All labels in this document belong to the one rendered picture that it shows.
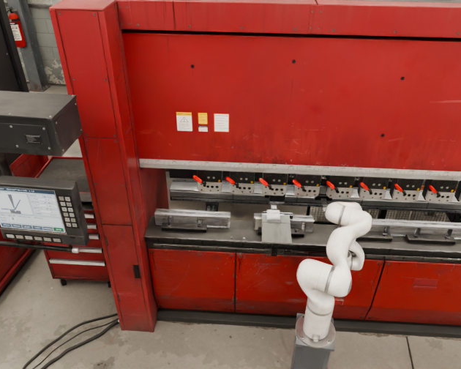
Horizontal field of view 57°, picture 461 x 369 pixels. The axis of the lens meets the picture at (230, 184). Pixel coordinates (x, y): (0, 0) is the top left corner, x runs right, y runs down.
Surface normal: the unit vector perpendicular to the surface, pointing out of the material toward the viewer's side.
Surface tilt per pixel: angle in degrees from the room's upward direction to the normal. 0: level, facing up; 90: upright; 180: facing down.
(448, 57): 90
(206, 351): 0
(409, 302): 90
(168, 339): 0
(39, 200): 90
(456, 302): 90
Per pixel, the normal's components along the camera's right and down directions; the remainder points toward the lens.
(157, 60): -0.07, 0.57
